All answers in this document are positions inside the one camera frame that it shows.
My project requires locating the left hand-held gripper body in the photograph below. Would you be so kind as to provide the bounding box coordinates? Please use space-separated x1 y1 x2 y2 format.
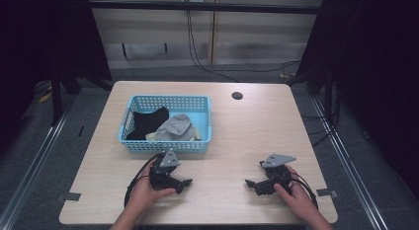
149 148 186 192

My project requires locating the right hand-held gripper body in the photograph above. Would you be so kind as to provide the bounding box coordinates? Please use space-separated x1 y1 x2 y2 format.
259 153 297 192

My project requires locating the person's left hand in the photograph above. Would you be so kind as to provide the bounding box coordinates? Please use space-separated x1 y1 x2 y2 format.
130 172 178 212

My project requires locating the person's right hand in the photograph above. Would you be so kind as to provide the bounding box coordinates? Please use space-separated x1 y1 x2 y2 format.
273 165 319 218

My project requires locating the light blue perforated plastic basket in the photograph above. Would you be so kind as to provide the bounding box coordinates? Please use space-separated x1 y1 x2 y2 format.
118 94 212 155

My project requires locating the grey sock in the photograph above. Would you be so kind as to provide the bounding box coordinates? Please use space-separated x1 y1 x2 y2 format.
154 113 199 141

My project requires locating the black sock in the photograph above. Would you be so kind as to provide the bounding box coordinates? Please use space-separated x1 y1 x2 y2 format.
126 106 170 141

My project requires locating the black metal stand leg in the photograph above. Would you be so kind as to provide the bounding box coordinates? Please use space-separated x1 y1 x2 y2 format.
49 66 64 126

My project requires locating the yellow floor tape piece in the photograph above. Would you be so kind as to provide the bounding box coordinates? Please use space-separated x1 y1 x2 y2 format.
39 91 53 105

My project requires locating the black curtain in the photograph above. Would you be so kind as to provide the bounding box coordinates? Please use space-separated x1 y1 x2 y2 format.
295 0 419 193
0 0 113 155

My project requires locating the black horizontal metal bar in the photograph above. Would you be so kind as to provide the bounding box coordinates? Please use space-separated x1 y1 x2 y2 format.
88 0 326 16

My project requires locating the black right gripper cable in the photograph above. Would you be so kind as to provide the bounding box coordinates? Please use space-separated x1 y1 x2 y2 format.
290 172 320 210

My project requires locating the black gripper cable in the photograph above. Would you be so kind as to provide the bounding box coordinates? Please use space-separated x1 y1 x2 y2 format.
124 153 163 208
290 172 320 210

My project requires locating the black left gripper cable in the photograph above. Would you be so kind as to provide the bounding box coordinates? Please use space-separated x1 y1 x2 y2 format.
124 153 163 208

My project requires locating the metal floor rail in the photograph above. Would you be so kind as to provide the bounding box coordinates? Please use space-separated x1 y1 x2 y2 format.
310 96 389 230
0 91 78 230

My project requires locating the black hanging wall cable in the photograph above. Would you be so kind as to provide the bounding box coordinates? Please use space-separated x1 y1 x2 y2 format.
186 9 301 83

